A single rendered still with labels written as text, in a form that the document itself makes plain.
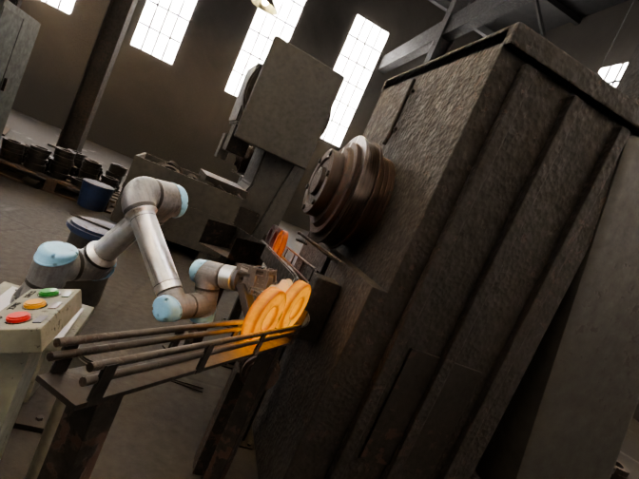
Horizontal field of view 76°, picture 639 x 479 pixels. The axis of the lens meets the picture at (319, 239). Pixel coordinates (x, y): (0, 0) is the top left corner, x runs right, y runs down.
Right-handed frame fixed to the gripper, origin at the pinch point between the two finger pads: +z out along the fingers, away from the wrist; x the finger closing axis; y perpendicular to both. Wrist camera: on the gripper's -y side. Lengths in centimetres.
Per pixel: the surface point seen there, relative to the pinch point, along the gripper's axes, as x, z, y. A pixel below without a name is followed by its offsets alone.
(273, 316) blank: -12.3, -0.5, -3.3
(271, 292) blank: -18.5, 0.5, 3.9
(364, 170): 31, 6, 45
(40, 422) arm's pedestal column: -12, -76, -56
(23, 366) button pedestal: -50, -38, -17
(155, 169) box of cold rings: 186, -222, 51
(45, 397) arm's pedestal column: -3, -85, -54
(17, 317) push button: -55, -35, -5
